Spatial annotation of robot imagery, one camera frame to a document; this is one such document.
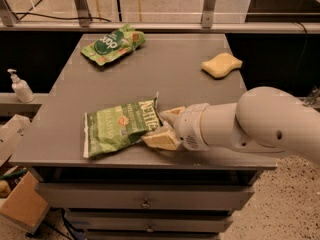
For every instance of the cardboard box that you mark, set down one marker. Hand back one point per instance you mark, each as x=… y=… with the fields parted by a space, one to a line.
x=24 y=208

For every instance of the yellow sponge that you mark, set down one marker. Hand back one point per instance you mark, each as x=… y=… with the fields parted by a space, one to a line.
x=221 y=65

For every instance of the grey drawer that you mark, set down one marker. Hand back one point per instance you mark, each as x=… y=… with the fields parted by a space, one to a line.
x=149 y=222
x=145 y=197

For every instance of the green round-logo snack bag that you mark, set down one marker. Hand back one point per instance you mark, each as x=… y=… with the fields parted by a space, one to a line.
x=114 y=45

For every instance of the green jalapeno kettle chip bag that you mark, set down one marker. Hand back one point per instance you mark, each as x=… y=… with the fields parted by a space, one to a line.
x=113 y=129

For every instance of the metal railing frame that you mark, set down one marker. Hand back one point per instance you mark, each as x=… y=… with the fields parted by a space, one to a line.
x=189 y=16

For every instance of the white pump lotion bottle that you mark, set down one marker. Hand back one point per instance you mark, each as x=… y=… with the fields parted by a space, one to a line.
x=21 y=87

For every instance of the top grey drawer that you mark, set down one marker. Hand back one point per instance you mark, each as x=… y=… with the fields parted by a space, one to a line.
x=145 y=197

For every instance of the white folded cardboard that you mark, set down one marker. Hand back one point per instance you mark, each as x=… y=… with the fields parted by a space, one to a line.
x=11 y=134

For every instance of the grey drawer cabinet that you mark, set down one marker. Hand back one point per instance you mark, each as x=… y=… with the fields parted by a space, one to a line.
x=168 y=67

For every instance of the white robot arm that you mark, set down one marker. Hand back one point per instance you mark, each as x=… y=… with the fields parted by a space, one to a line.
x=264 y=120

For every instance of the middle grey drawer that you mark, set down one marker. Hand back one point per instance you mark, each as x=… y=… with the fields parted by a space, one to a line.
x=149 y=222

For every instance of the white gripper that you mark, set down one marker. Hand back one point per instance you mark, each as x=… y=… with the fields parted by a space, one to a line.
x=187 y=125

